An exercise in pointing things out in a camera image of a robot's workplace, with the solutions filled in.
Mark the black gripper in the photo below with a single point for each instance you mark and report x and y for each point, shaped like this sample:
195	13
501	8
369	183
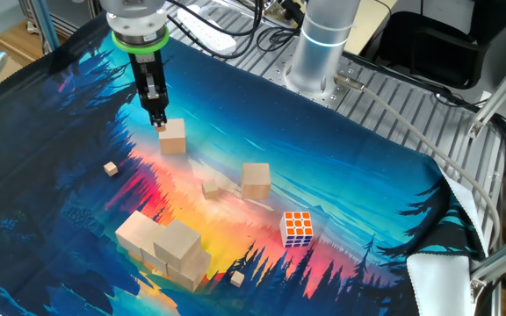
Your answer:
141	70

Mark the large wooden cube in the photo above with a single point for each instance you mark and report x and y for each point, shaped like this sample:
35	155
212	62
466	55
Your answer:
255	181
196	271
173	137
152	260
134	231
177	243

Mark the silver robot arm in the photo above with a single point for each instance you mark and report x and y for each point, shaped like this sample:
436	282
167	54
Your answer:
319	52

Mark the small wooden cube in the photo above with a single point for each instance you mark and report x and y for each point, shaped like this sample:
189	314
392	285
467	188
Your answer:
110	168
237	278
210	188

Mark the white flat device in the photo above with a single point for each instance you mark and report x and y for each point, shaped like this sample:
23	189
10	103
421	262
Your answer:
204	27

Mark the aluminium extrusion rack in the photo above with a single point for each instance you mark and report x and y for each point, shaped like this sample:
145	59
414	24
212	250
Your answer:
70	22

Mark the Rubik's cube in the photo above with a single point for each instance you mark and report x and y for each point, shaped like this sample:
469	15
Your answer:
296	229

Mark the forest sunset printed cloth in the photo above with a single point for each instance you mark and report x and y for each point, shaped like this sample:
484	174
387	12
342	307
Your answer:
345	175

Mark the black office chair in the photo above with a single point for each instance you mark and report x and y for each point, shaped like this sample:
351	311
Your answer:
433	48

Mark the aluminium frame bar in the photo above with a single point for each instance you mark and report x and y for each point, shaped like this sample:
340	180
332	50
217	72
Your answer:
501	92
503	259

